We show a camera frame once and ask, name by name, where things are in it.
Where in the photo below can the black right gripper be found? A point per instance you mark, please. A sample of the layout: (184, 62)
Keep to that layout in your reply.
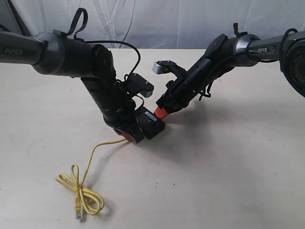
(177, 97)

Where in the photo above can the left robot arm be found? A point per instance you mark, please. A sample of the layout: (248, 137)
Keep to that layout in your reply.
(51, 53)

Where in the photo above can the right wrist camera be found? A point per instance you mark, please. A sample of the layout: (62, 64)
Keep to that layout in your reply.
(163, 67)

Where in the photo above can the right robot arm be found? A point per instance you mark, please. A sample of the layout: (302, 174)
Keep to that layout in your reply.
(223, 55)

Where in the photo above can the small black box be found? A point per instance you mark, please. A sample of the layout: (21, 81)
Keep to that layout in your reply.
(150, 124)

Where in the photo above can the white backdrop curtain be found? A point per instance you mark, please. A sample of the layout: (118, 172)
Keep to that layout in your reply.
(156, 24)

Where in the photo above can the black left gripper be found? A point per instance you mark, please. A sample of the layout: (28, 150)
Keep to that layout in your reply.
(124, 122)

